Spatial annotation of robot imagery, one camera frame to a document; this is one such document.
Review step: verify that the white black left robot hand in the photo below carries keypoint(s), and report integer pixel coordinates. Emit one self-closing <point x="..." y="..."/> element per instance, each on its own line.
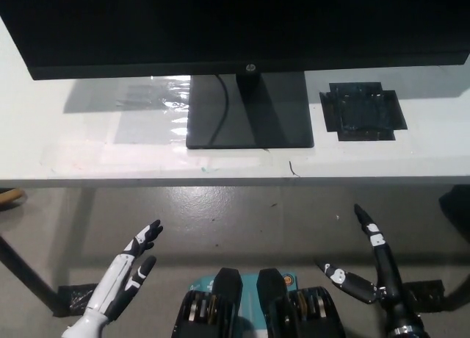
<point x="114" y="283"/>

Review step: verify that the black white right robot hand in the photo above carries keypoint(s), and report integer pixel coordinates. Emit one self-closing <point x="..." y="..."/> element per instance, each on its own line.
<point x="383" y="268"/>

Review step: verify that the black HP monitor screen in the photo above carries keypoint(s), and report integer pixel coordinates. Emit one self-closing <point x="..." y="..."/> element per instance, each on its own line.
<point x="220" y="25"/>

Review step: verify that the black glossy monitor stand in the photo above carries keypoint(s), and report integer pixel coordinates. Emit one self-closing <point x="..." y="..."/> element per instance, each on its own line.
<point x="279" y="121"/>

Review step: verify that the black table leg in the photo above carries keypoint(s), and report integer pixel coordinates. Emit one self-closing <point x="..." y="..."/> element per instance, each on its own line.
<point x="25" y="272"/>
<point x="460" y="292"/>

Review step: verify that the dark black bulky object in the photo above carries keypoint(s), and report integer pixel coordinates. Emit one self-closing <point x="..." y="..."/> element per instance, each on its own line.
<point x="457" y="209"/>

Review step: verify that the brown wooden object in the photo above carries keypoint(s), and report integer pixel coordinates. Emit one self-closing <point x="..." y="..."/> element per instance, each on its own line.
<point x="11" y="197"/>

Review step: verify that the black tape patch on table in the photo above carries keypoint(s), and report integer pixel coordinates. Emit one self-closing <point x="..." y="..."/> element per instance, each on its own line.
<point x="363" y="112"/>

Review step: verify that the clear plastic film sheet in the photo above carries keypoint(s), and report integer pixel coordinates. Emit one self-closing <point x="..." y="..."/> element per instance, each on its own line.
<point x="154" y="110"/>

